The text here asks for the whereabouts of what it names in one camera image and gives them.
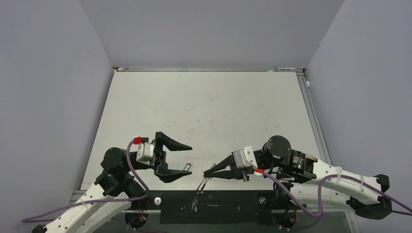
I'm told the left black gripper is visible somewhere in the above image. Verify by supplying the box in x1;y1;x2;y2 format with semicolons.
125;133;192;180

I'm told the grey key tag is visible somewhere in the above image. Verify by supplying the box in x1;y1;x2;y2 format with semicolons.
183;163;192;171

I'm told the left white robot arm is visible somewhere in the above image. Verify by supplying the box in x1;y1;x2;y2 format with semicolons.
23;132;192;233

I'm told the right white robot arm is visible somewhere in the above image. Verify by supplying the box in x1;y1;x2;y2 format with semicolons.
204;135;393;220

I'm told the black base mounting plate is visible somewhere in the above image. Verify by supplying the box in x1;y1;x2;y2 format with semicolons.
125;190;299;228

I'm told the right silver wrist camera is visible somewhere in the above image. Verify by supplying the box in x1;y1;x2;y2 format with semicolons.
232;146;258;169

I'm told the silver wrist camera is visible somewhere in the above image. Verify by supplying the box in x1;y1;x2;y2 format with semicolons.
136;142;154;165
232;146;258;169

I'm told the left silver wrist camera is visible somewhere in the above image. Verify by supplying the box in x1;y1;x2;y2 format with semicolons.
136;142;154;165

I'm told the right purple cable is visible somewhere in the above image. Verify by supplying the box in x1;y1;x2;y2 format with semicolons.
254;167;412;219

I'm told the aluminium frame rail back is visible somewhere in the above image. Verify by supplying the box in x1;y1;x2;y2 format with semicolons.
114;67;304;73

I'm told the aluminium frame rail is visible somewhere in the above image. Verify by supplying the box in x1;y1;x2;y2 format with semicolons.
114;67;304;73
296;69;331;163

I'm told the aluminium frame rail right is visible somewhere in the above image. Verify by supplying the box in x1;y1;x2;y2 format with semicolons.
296;69;331;163

